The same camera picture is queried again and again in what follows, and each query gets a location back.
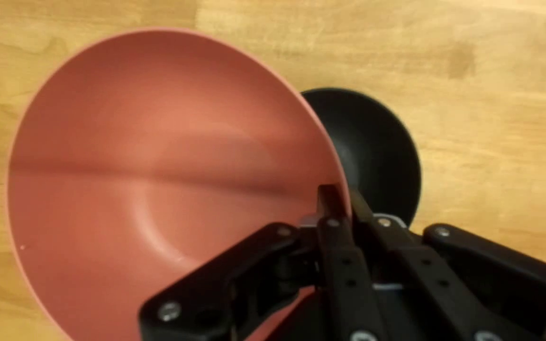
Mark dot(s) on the black bowl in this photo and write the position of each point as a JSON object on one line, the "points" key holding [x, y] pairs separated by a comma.
{"points": [[374, 152]]}

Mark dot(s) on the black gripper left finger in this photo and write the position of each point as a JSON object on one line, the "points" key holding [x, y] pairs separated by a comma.
{"points": [[342, 277]]}

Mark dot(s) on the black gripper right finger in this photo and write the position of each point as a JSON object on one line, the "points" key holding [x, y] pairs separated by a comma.
{"points": [[450, 277]]}

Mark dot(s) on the pink bowl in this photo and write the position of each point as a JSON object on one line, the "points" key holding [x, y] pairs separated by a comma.
{"points": [[147, 182]]}

